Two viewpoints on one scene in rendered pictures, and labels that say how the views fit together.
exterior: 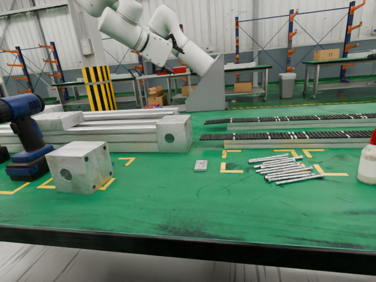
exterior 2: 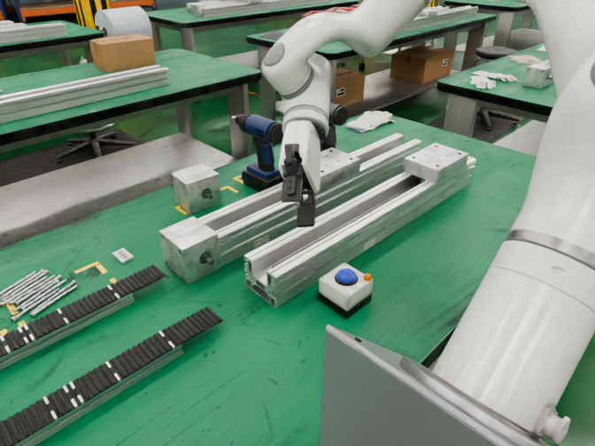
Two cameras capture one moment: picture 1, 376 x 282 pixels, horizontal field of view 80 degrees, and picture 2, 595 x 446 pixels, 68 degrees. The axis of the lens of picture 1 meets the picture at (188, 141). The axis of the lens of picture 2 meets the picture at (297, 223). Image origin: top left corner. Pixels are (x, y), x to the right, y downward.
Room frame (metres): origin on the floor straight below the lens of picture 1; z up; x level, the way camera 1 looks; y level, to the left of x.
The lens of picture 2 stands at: (1.33, -0.52, 1.42)
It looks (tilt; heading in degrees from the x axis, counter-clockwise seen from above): 33 degrees down; 123
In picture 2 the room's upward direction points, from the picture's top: straight up
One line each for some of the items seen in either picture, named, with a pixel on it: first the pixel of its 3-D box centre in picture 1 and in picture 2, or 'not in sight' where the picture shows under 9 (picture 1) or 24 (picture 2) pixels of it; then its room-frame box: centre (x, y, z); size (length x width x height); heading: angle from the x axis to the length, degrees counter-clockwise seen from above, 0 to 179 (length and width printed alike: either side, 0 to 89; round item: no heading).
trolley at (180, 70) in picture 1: (164, 95); not in sight; (4.06, 0.34, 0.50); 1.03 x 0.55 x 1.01; 89
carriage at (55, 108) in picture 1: (41, 114); (435, 166); (1.04, 0.67, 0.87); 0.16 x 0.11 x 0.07; 76
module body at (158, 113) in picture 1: (90, 123); (379, 212); (0.98, 0.42, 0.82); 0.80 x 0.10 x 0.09; 76
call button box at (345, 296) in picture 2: not in sight; (342, 287); (1.03, 0.12, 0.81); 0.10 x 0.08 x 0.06; 166
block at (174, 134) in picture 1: (176, 132); (193, 251); (0.70, 0.03, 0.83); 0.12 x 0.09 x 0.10; 166
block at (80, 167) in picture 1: (85, 163); (198, 189); (0.51, 0.26, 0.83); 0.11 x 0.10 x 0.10; 162
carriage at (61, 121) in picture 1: (55, 124); (326, 172); (0.79, 0.47, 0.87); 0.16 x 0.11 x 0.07; 76
